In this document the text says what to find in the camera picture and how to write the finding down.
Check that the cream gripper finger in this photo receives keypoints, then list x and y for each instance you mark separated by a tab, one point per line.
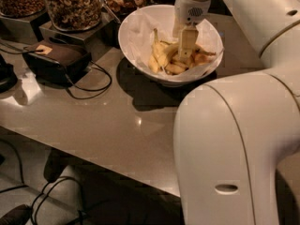
187	39
176	28

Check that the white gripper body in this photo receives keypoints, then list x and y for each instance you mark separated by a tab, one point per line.
189	11

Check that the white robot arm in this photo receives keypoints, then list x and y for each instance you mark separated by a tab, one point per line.
231	133

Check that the white ceramic bowl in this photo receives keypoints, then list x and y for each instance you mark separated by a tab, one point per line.
140	64

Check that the yellow banana lower pile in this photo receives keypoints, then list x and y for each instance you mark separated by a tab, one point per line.
176	67

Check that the white paper bowl liner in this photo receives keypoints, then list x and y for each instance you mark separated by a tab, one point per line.
146	25

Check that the yellow banana left upright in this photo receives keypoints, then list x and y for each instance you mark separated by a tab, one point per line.
156	51

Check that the glass jar of mixed nuts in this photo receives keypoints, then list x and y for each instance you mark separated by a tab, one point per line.
74	15

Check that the dark brown box device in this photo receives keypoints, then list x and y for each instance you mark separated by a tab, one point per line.
57	63

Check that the grey metal jar stand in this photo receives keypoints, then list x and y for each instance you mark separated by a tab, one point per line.
34	28

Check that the glass jar of brown nuts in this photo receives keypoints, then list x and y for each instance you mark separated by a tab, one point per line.
20	8

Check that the black round object left edge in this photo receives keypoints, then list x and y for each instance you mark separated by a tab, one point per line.
8	77

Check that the metal scoop handle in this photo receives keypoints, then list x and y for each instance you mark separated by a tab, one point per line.
117	20

